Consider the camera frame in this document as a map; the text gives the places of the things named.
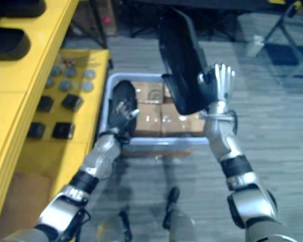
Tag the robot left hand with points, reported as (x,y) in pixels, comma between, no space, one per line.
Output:
(122,121)

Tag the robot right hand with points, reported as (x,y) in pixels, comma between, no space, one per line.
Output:
(221,80)

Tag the black plastic housing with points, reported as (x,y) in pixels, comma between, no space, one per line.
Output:
(181,60)
(17,7)
(123,94)
(7,45)

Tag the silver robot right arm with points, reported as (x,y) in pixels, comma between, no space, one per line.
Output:
(222,141)

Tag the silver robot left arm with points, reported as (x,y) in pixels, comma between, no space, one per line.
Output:
(101,156)

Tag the yellow metal shelf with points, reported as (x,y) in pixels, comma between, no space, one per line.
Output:
(20,106)

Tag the brown cardboard box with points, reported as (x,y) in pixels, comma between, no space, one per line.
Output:
(149,121)
(184,124)
(147,92)

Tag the blue-grey plastic bin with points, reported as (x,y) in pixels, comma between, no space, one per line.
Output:
(156,142)

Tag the grey round cap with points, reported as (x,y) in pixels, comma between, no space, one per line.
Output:
(89,74)
(65,86)
(70,72)
(56,71)
(49,82)
(87,86)

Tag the small black block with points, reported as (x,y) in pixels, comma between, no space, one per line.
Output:
(63,130)
(72,102)
(36,130)
(45,104)

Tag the black draped table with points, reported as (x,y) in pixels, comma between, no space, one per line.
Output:
(192,20)

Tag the black folding chair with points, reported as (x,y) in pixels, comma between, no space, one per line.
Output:
(289,43)

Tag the dark robot right foot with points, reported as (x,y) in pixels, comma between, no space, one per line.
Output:
(172,205)

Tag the dark robot foot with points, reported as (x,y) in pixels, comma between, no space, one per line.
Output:
(172,205)
(125,225)

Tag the black stand legs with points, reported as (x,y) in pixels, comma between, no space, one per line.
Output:
(98,25)

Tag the cardboard box with red mark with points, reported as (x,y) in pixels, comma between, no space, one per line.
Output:
(106,17)

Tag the dark robot left foot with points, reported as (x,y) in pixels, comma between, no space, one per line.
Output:
(125,225)

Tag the silver robot right leg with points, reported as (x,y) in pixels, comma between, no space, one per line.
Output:
(181,228)

